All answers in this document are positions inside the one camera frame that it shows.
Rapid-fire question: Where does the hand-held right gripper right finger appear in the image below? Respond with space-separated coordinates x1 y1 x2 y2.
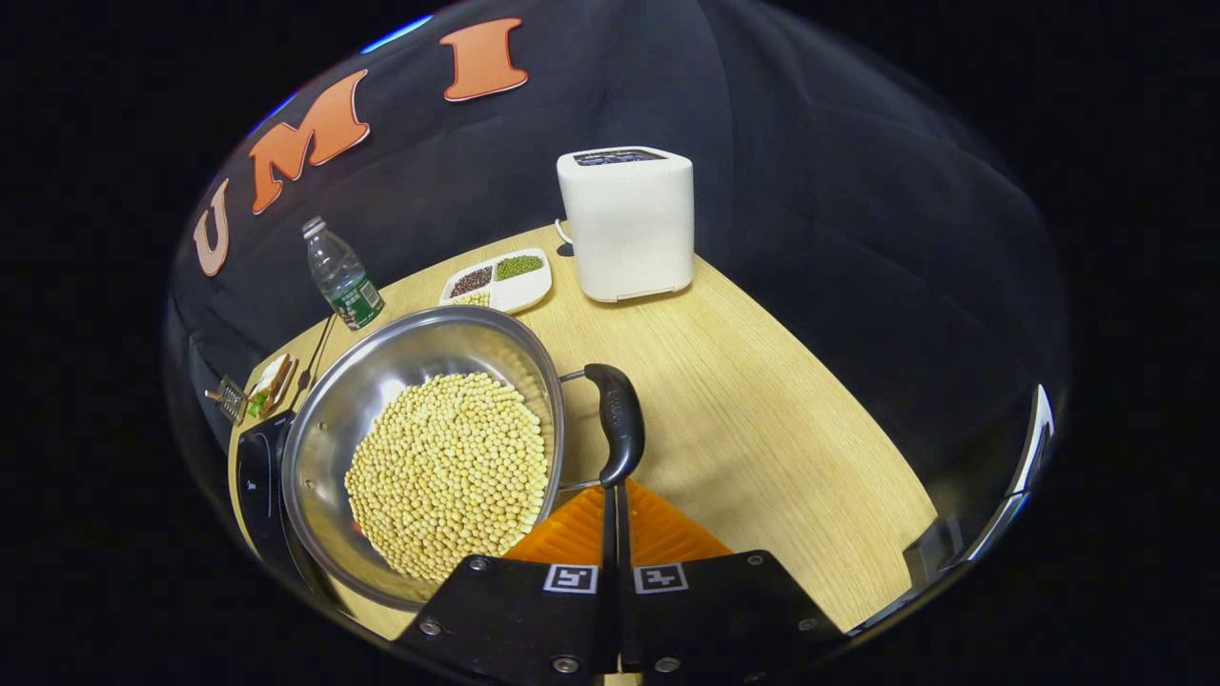
619 478 845 683

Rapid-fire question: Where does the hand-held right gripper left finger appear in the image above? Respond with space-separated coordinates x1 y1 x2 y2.
395 483 619 680

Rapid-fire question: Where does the pile of yellow soybeans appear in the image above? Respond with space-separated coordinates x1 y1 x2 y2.
344 371 552 584

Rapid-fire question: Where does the steel pot with black handle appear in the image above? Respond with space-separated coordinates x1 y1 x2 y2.
282 305 646 612

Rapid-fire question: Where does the black induction cooktop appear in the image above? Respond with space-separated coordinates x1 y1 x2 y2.
235 410 325 596

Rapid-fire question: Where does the white divided dish of beans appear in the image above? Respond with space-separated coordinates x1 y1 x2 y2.
438 249 554 316

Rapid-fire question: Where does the glass mug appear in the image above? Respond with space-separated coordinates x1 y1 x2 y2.
204 375 250 426

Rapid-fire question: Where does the clear plastic water bottle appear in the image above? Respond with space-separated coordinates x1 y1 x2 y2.
302 216 386 333

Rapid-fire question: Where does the white toaster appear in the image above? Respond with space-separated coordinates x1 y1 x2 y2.
556 146 696 305

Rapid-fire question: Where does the black backdrop cloth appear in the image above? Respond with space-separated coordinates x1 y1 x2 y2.
164 0 1068 611

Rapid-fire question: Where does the black cooktop cable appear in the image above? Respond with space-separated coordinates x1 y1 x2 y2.
303 314 337 389

